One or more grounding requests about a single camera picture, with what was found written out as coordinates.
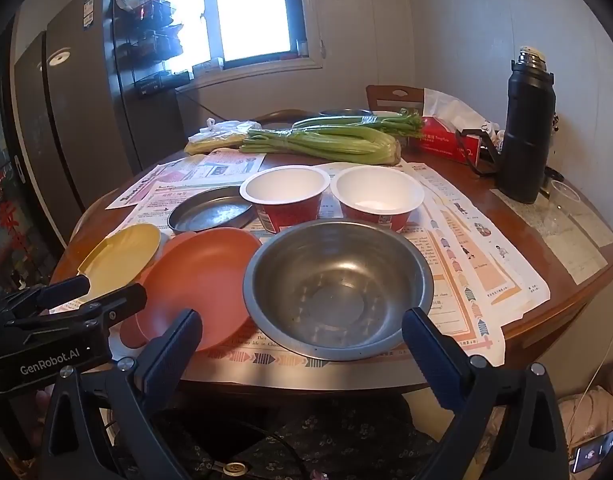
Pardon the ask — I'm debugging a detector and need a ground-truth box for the small white box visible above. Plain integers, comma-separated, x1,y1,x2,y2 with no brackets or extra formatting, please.
192,57,224,78

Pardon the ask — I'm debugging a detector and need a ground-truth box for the black thermos flask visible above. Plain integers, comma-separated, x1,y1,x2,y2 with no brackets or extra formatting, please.
456,47,564,204

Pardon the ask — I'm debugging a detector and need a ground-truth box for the red paper bowl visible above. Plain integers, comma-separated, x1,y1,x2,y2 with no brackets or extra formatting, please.
240,165,332,235
330,165,425,233

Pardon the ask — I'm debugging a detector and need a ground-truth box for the clear glass cup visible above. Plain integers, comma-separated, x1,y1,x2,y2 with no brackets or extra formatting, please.
539,180,582,226

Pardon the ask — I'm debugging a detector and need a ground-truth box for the yellow plastic plate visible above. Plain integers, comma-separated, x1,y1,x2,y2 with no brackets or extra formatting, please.
76,224,162,306

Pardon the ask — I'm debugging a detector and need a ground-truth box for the large steel bowl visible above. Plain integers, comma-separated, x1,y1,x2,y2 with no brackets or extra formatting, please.
243,219,434,362

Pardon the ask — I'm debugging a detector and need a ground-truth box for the white patterned place mat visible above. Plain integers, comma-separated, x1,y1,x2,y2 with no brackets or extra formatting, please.
489,187,613,283

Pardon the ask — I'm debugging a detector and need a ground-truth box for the red paper decoration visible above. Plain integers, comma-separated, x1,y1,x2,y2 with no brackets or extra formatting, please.
0,160,42,301

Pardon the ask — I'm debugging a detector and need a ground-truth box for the celery bunch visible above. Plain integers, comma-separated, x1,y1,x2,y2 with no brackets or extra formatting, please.
239,110,424,166

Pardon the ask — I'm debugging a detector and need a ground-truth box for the dark floral garment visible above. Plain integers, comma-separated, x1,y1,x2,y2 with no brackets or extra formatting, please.
106,395,467,480

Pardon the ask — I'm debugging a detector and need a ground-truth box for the red tissue box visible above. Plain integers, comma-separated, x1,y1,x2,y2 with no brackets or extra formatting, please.
419,116,482,163

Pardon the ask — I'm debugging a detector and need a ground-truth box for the black side storage rack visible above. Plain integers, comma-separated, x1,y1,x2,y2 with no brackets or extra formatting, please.
111,0,192,101

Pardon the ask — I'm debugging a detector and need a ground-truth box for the newspaper with arrow border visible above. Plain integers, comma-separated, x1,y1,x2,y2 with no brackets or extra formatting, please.
121,160,504,368

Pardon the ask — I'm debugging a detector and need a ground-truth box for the dark grey refrigerator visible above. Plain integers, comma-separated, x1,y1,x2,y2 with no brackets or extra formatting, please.
11,0,187,261

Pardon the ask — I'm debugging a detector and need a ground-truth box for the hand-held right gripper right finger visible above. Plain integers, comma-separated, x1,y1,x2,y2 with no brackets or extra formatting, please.
401,307,572,480

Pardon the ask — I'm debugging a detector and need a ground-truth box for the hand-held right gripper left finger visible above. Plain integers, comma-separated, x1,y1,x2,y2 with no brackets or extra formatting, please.
39,308,222,480

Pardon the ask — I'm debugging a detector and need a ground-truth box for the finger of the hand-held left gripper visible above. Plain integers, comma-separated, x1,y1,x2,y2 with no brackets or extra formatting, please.
50,283,149,332
5,274,92,319

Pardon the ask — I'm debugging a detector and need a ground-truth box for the thin white cable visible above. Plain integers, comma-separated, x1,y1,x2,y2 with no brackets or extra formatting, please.
553,332,613,403

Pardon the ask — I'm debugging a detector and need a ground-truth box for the black power cable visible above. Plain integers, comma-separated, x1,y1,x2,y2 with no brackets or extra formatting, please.
189,94,213,122

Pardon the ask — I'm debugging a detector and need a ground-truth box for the curved back wooden chair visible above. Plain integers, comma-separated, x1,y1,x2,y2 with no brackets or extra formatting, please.
251,109,307,127

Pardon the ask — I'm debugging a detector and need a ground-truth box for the beige cloth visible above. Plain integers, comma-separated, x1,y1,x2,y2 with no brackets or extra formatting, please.
556,385,613,441

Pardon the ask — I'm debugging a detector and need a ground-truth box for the shallow steel plate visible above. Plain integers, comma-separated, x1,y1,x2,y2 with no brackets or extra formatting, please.
167,186,256,235

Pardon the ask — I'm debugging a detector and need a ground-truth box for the smartphone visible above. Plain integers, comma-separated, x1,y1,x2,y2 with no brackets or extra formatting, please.
571,432,613,473

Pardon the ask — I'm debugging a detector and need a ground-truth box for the newspaper sheet with cartoon figures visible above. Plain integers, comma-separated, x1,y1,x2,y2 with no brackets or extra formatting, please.
406,160,552,313

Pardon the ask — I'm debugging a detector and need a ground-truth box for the orange plastic plate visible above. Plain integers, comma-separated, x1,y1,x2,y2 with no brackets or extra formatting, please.
120,227,262,353

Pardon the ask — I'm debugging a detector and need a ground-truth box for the small steel bowl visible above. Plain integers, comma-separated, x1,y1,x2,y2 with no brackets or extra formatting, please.
319,107,374,118

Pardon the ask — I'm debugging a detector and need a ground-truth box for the clear bag of yellow food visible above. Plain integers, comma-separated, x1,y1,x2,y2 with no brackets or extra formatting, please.
184,119,262,156

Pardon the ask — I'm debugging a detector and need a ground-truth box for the window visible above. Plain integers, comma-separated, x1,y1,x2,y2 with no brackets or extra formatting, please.
136,0,324,73

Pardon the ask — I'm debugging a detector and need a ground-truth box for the white plastic bag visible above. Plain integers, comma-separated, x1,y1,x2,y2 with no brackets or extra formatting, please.
423,87,502,133

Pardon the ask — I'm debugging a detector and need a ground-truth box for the pink printed newspaper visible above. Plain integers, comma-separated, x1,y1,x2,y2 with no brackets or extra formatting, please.
105,152,267,211

